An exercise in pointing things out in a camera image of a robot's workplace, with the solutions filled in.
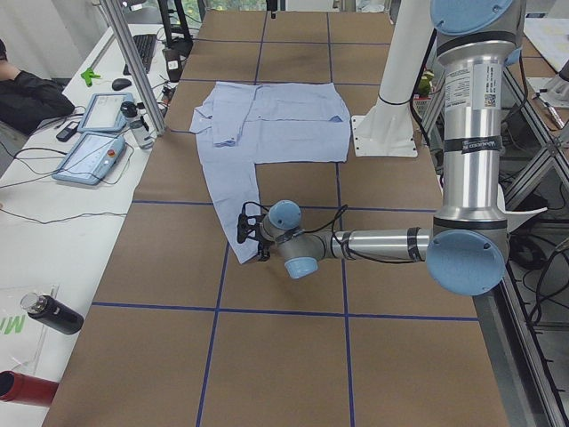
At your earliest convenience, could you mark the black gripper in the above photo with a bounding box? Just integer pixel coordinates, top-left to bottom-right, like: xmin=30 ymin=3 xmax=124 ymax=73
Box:
xmin=252 ymin=222 xmax=272 ymax=262

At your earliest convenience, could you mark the light blue striped shirt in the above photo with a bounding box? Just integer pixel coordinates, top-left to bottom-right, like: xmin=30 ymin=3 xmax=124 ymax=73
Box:
xmin=189 ymin=82 xmax=351 ymax=263

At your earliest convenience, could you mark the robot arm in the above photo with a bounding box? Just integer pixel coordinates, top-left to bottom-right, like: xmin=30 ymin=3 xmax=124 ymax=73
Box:
xmin=238 ymin=1 xmax=525 ymax=295

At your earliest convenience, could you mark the clear plastic water bottle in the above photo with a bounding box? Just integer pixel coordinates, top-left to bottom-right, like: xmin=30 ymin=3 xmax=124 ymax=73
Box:
xmin=120 ymin=101 xmax=154 ymax=149

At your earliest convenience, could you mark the near blue teach pendant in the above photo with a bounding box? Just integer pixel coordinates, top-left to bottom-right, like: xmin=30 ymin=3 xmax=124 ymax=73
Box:
xmin=52 ymin=132 xmax=125 ymax=186

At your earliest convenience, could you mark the blue teach pendant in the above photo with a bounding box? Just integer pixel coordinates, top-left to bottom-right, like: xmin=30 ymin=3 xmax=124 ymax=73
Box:
xmin=77 ymin=93 xmax=134 ymax=133
xmin=52 ymin=132 xmax=125 ymax=186

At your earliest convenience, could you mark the far blue teach pendant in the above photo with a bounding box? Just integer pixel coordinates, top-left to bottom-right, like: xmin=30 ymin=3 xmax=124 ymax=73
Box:
xmin=77 ymin=93 xmax=134 ymax=133

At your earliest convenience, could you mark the black computer mouse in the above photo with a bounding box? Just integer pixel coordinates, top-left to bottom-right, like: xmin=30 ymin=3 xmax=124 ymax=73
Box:
xmin=111 ymin=77 xmax=132 ymax=92

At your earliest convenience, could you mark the black smartphone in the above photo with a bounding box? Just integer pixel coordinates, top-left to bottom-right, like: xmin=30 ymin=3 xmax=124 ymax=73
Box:
xmin=55 ymin=122 xmax=79 ymax=142

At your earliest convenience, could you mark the black water bottle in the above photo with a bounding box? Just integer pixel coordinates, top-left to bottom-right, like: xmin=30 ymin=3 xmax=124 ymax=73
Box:
xmin=20 ymin=293 xmax=84 ymax=334

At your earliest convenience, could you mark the black keyboard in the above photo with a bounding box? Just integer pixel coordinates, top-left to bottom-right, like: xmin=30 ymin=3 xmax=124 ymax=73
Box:
xmin=133 ymin=34 xmax=156 ymax=73

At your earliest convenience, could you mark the green clamp tool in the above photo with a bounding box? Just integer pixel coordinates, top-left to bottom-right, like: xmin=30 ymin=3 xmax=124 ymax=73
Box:
xmin=81 ymin=68 xmax=101 ymax=87

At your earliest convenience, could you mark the white chair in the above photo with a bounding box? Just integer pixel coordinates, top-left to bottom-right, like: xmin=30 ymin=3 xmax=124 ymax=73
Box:
xmin=497 ymin=181 xmax=549 ymax=235

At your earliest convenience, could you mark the person in black jacket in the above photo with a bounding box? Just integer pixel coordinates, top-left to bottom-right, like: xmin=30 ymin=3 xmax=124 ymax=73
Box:
xmin=1 ymin=41 xmax=76 ymax=135

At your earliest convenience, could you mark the red water bottle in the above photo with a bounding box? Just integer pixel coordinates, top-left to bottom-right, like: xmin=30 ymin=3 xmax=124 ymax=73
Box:
xmin=1 ymin=371 xmax=59 ymax=407

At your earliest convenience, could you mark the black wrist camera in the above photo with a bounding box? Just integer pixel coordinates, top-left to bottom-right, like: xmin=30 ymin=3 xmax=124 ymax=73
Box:
xmin=236 ymin=213 xmax=262 ymax=244

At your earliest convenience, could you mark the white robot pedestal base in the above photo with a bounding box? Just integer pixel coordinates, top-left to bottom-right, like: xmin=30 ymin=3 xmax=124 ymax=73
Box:
xmin=352 ymin=0 xmax=434 ymax=157

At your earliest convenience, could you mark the aluminium frame post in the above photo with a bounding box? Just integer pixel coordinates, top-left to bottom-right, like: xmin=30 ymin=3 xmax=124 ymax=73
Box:
xmin=100 ymin=0 xmax=165 ymax=136

